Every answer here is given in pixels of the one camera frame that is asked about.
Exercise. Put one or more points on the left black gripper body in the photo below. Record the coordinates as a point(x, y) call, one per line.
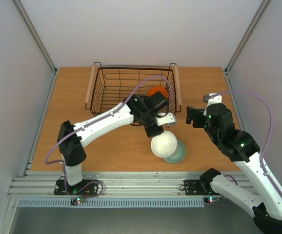
point(150, 132)

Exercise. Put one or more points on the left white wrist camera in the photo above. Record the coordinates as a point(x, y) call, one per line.
point(166, 119)

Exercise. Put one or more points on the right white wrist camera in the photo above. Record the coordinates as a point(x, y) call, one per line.
point(211, 98)

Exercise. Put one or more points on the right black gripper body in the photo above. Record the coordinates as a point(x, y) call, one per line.
point(194, 116)

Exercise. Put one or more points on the grey slotted cable duct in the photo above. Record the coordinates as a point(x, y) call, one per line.
point(99, 203)

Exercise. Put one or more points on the black wire dish rack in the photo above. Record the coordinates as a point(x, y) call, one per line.
point(110, 85)

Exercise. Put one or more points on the pale green bowl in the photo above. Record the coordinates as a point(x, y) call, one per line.
point(179, 154)

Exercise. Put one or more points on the orange bowl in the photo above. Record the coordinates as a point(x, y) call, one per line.
point(156, 89)

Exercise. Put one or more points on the left circuit board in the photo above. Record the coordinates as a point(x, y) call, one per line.
point(78, 200)

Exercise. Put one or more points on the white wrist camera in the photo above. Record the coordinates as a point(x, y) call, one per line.
point(166, 119)
point(211, 98)

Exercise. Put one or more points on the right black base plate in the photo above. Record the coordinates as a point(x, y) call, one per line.
point(193, 187)

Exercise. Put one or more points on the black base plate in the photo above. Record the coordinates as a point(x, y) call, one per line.
point(193, 187)
point(85, 187)

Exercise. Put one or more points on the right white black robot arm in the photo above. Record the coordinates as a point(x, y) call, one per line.
point(265, 207)

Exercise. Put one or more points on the white bowl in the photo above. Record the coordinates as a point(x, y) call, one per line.
point(164, 145)

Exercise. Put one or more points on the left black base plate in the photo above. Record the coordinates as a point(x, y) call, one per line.
point(85, 187)

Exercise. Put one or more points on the right circuit board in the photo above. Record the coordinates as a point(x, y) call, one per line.
point(212, 199)

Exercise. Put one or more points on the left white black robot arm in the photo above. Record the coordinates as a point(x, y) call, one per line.
point(72, 139)

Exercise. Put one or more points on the circuit board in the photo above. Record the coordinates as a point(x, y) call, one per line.
point(212, 199)
point(78, 200)

